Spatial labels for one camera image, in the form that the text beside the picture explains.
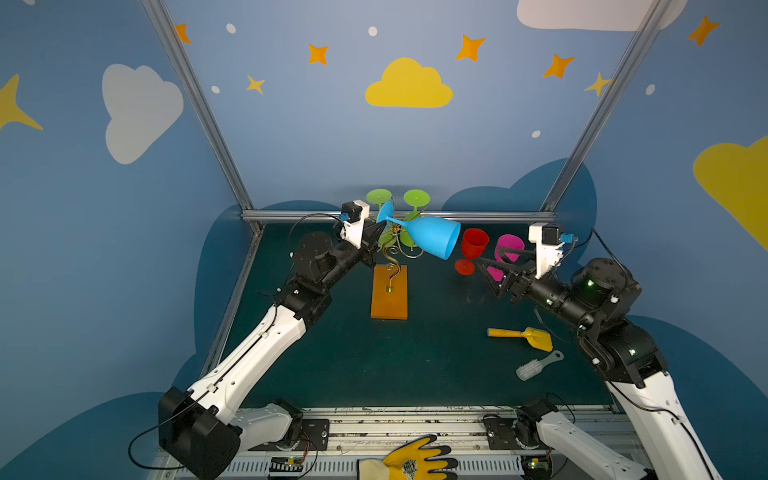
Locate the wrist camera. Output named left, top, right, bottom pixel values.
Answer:
left=340, top=200, right=370, bottom=249
left=528, top=222, right=577, bottom=280

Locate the right circuit board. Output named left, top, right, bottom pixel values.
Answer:
left=521, top=457, right=552, bottom=478

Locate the yellow black work glove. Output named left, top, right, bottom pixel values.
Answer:
left=357, top=434, right=458, bottom=480

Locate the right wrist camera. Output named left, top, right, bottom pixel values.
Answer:
left=528, top=222, right=577, bottom=280

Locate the yellow toy shovel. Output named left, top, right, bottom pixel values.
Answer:
left=486, top=327, right=554, bottom=352

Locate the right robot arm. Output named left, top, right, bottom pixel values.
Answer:
left=475, top=258, right=720, bottom=479

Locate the white brush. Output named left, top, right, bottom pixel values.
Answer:
left=516, top=350, right=564, bottom=381

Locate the aluminium frame rail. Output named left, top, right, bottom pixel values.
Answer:
left=241, top=210, right=556, bottom=224

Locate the green wine glass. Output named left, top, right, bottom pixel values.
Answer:
left=366, top=188, right=396, bottom=250
left=399, top=189, right=431, bottom=250

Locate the left green wine glass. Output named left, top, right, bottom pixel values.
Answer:
left=366, top=188, right=396, bottom=250

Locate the left circuit board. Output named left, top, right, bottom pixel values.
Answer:
left=268, top=456, right=305, bottom=475

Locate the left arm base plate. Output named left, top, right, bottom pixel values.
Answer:
left=250, top=419, right=330, bottom=452

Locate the circuit board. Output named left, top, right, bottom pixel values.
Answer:
left=268, top=456, right=305, bottom=475
left=521, top=457, right=552, bottom=478

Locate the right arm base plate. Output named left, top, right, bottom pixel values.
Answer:
left=482, top=411, right=548, bottom=450

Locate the red wine glass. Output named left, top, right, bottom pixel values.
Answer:
left=454, top=228, right=490, bottom=276

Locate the right green wine glass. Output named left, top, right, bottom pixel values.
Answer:
left=399, top=189, right=431, bottom=250

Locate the gold wire glass rack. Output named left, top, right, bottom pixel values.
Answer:
left=380, top=221, right=425, bottom=293

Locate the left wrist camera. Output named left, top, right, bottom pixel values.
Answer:
left=340, top=200, right=370, bottom=249

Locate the blue wine glass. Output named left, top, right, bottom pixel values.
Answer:
left=387, top=216, right=461, bottom=260

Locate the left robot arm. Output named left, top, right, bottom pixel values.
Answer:
left=158, top=221, right=387, bottom=479

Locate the orange wooden rack base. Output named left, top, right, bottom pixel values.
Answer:
left=370, top=264, right=408, bottom=320

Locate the pink wine glass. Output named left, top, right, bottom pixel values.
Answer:
left=487, top=234, right=525, bottom=283

